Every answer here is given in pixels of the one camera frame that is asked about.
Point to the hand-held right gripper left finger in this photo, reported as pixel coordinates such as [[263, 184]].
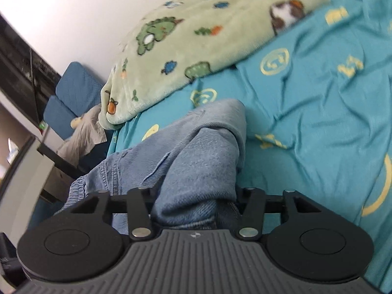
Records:
[[139, 208]]

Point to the green printed fleece blanket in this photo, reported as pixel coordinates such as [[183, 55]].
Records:
[[196, 46]]

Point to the grey cloth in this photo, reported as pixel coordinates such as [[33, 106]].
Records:
[[82, 141]]

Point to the white board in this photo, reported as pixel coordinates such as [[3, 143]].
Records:
[[21, 177]]

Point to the blue denim jeans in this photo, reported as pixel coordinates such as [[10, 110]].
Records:
[[196, 165]]

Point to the pale yellow plush toy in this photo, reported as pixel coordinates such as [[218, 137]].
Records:
[[76, 123]]

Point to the dark panel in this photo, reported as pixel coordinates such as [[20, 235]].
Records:
[[18, 73]]

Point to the blue cushion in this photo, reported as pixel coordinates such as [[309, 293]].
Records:
[[78, 84], [58, 116]]

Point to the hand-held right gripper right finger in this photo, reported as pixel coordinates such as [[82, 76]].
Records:
[[252, 208]]

